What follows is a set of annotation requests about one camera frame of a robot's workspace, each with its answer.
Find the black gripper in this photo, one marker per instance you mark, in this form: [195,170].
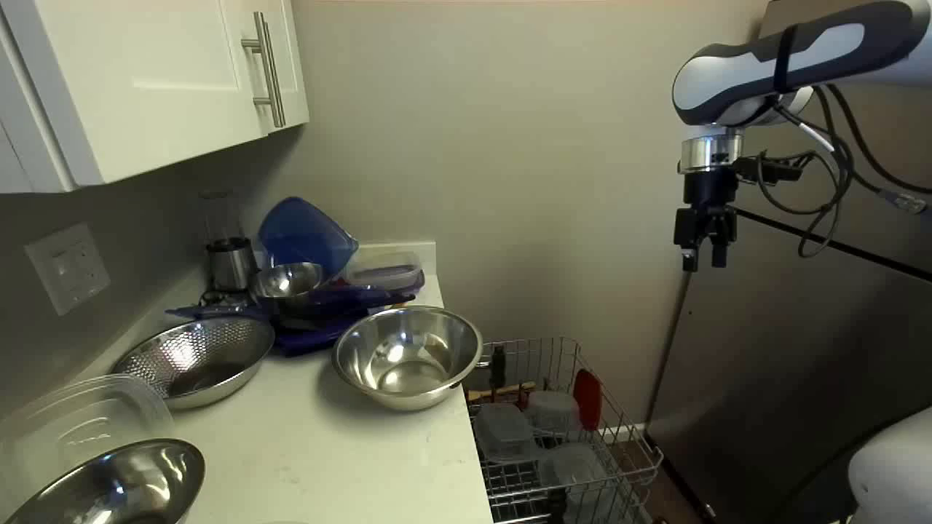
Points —
[706,217]

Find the large silver bowl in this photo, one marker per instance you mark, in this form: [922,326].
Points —
[408,358]

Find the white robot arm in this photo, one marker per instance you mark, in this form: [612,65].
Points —
[786,75]

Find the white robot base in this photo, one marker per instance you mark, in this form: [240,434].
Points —
[893,473]

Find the white dishwasher rack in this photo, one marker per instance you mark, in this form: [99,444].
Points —
[577,476]

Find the small silver bowl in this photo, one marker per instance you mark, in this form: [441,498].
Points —
[291,279]

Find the silver bowl front left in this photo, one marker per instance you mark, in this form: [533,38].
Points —
[149,482]

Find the stainless steel refrigerator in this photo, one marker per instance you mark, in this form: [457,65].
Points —
[799,351]

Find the clear container in rack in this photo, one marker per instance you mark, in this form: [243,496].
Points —
[504,434]

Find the dark blue tray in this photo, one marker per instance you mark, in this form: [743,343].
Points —
[323,314]

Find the blue plastic container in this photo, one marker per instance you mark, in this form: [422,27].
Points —
[299,231]

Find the metal cup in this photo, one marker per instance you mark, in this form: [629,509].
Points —
[229,263]

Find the silver mesh colander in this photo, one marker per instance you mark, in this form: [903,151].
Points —
[198,361]

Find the white upper cabinet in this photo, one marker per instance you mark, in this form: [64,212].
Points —
[99,91]

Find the clear plastic container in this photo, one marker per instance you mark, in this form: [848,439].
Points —
[73,422]

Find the cabinet metal handle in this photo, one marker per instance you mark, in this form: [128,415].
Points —
[262,46]

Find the white wall outlet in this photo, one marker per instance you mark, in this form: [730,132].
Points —
[67,266]

